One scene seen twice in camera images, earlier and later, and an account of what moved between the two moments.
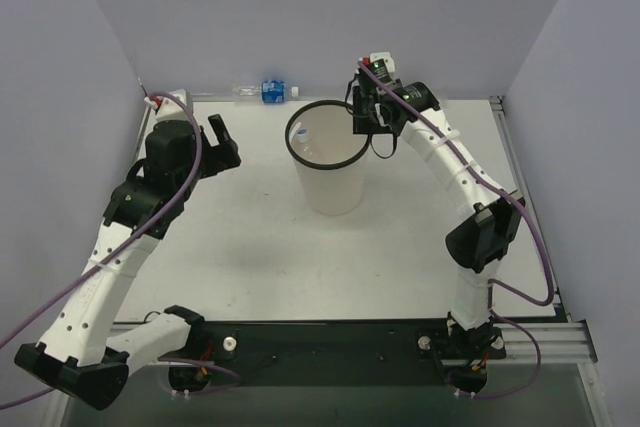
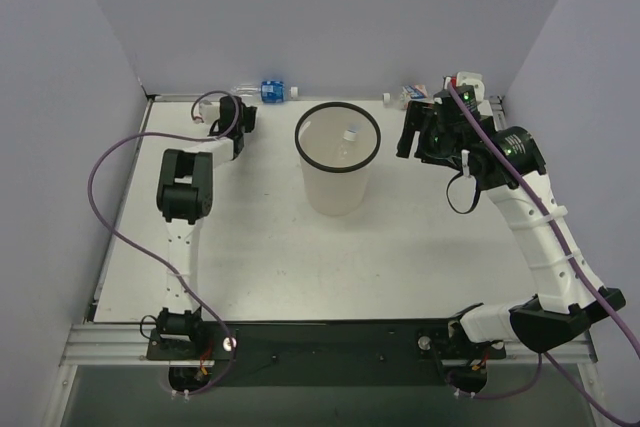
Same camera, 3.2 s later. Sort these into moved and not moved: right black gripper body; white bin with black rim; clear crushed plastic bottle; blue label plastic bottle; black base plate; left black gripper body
Moved: clear crushed plastic bottle; left black gripper body; right black gripper body
Not moved: black base plate; blue label plastic bottle; white bin with black rim
